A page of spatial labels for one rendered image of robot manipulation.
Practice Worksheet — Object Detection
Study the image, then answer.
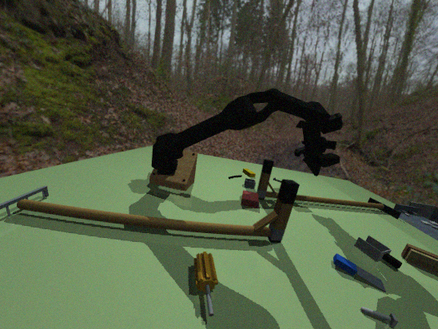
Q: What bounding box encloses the blue-handled knife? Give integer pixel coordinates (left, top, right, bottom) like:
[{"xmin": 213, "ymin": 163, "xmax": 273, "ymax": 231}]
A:
[{"xmin": 333, "ymin": 253, "xmax": 386, "ymax": 292}]

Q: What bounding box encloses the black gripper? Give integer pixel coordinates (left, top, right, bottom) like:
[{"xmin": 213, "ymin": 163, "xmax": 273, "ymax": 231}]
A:
[{"xmin": 294, "ymin": 137, "xmax": 340, "ymax": 176}]

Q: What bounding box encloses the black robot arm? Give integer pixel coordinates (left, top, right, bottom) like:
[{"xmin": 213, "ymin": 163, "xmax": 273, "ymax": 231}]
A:
[{"xmin": 152, "ymin": 89, "xmax": 343, "ymax": 176}]

